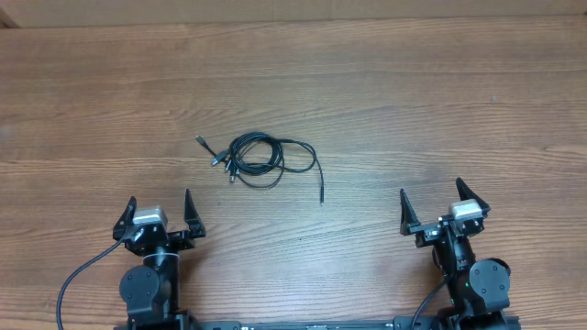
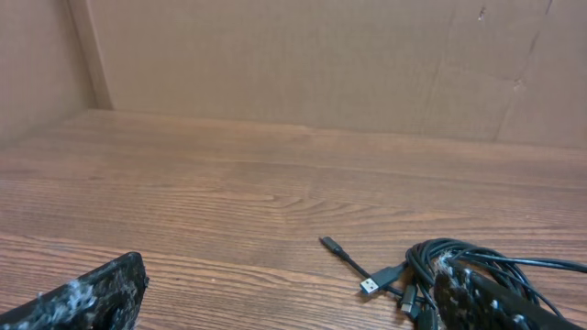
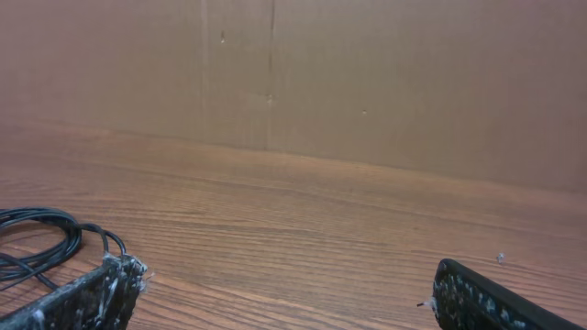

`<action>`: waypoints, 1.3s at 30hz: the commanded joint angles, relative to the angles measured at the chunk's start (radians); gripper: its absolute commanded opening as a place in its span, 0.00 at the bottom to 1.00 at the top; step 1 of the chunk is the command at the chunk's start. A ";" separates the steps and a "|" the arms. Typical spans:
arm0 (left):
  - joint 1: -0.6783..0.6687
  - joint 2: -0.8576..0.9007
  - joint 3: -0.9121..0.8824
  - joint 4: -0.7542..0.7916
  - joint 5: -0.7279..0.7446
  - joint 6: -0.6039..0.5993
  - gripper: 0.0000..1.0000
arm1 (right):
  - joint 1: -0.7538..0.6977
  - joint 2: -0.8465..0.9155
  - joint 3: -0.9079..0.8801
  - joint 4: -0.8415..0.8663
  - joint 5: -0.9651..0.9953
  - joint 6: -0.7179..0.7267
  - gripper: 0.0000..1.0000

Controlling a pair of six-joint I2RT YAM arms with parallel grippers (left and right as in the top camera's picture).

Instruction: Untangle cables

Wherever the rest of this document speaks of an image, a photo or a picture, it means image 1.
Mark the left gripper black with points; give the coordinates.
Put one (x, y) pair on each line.
(183, 240)

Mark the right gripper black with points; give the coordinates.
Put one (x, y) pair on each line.
(430, 232)

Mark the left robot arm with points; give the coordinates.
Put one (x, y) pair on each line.
(151, 290)

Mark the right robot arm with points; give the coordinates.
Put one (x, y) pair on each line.
(473, 293)

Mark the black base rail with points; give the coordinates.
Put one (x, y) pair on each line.
(316, 325)

